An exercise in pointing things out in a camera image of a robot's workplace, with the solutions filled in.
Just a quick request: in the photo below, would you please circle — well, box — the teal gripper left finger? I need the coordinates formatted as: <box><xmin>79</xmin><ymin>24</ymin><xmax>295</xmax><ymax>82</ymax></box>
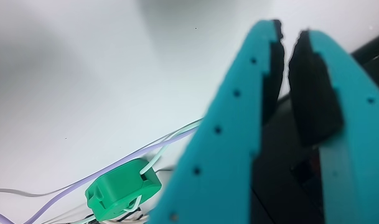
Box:
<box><xmin>147</xmin><ymin>19</ymin><xmax>285</xmax><ymax>224</ymax></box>

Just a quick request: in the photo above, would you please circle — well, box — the green round cable box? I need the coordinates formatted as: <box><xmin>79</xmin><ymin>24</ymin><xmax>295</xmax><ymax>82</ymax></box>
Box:
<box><xmin>85</xmin><ymin>157</ymin><xmax>162</xmax><ymax>222</ymax></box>

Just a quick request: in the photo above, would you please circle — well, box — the purple cable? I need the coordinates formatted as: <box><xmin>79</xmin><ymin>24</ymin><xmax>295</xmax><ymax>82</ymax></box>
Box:
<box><xmin>0</xmin><ymin>126</ymin><xmax>199</xmax><ymax>224</ymax></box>

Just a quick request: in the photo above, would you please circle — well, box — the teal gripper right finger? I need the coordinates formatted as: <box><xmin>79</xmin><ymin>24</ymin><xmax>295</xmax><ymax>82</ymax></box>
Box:
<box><xmin>288</xmin><ymin>29</ymin><xmax>379</xmax><ymax>224</ymax></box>

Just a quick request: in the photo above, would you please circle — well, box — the grey cable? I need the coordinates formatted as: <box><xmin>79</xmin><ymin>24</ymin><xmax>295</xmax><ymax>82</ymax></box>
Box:
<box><xmin>0</xmin><ymin>118</ymin><xmax>205</xmax><ymax>198</ymax></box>

